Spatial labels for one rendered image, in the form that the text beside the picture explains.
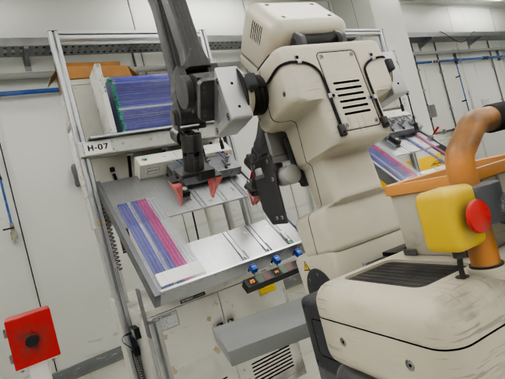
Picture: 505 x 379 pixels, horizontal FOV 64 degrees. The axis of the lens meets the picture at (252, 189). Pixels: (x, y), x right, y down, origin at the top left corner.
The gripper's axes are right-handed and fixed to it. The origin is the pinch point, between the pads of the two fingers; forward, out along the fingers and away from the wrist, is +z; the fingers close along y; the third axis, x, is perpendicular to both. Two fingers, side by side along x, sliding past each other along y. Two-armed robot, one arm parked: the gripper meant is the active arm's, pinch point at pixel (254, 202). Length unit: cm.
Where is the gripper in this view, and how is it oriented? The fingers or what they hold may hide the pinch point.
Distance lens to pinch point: 184.5
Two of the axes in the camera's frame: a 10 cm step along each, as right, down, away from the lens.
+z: -1.4, 8.4, 5.3
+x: 5.3, 5.1, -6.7
